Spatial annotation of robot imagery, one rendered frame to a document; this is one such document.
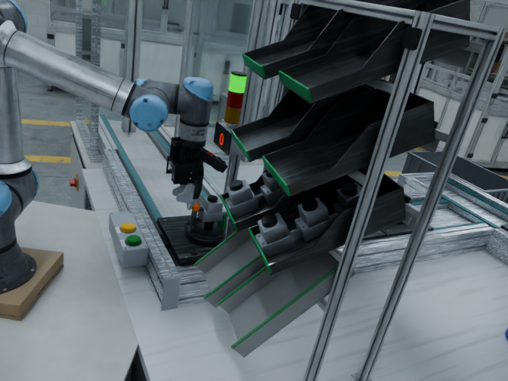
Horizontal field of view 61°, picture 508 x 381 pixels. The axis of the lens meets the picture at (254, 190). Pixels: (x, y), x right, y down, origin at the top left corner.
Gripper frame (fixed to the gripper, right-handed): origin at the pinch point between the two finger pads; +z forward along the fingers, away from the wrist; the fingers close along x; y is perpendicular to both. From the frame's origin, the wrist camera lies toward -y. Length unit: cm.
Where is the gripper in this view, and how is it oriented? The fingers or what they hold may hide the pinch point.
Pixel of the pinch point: (191, 205)
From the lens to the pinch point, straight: 123.1
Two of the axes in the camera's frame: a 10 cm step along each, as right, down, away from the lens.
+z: -1.7, 8.9, 4.1
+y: -8.8, 0.5, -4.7
